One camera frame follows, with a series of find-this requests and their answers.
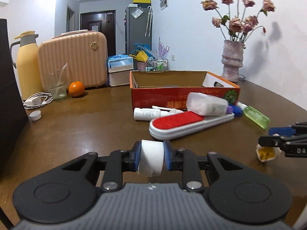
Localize small yellow white container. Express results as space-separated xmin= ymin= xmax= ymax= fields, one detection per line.
xmin=256 ymin=144 xmax=281 ymax=163

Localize white tape roll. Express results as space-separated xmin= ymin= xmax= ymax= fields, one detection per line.
xmin=138 ymin=140 xmax=164 ymax=177

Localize green spray bottle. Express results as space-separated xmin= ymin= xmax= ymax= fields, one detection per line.
xmin=237 ymin=102 xmax=270 ymax=129

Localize red white lint brush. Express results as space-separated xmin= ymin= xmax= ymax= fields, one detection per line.
xmin=149 ymin=112 xmax=235 ymax=140

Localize blue round lid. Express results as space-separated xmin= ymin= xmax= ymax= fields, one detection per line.
xmin=230 ymin=105 xmax=243 ymax=117

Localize white spray bottle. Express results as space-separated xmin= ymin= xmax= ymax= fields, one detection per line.
xmin=133 ymin=105 xmax=183 ymax=122

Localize purple round lid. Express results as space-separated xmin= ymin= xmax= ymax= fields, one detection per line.
xmin=226 ymin=105 xmax=233 ymax=114

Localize translucent white plastic container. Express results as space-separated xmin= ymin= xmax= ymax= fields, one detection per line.
xmin=186 ymin=92 xmax=229 ymax=116

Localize red cardboard box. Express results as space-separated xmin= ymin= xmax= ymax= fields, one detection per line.
xmin=130 ymin=71 xmax=240 ymax=110

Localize orange fruit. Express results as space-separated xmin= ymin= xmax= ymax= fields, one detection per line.
xmin=68 ymin=81 xmax=85 ymax=98

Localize blue white tissue box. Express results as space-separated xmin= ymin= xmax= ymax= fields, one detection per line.
xmin=107 ymin=54 xmax=134 ymax=87

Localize pink ceramic vase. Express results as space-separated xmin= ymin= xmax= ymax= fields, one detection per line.
xmin=222 ymin=40 xmax=243 ymax=83

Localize yellow watering can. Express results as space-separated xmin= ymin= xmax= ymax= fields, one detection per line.
xmin=130 ymin=50 xmax=148 ymax=63

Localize small white cap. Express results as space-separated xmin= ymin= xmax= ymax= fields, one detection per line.
xmin=29 ymin=110 xmax=42 ymax=122

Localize clear glass with straw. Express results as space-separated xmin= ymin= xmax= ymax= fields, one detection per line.
xmin=44 ymin=63 xmax=68 ymax=100

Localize pink ribbed suitcase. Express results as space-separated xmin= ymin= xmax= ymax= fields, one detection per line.
xmin=38 ymin=30 xmax=108 ymax=90

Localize dried pink roses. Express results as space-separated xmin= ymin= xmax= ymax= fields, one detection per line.
xmin=200 ymin=0 xmax=276 ymax=44

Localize black paper bag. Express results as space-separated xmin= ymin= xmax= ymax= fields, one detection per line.
xmin=0 ymin=19 xmax=28 ymax=170

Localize yellow thermos jug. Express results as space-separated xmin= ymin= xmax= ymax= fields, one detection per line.
xmin=10 ymin=31 xmax=44 ymax=101

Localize grey refrigerator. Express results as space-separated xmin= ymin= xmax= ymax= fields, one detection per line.
xmin=125 ymin=7 xmax=152 ymax=54

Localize dark brown door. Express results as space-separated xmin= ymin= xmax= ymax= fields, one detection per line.
xmin=80 ymin=10 xmax=116 ymax=57

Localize yellow box on refrigerator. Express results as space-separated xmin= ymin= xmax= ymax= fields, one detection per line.
xmin=133 ymin=0 xmax=151 ymax=8

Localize wire rack with bottles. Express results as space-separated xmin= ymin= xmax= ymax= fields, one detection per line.
xmin=145 ymin=57 xmax=169 ymax=72

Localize white charger with cable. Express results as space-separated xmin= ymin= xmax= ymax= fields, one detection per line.
xmin=23 ymin=92 xmax=53 ymax=110

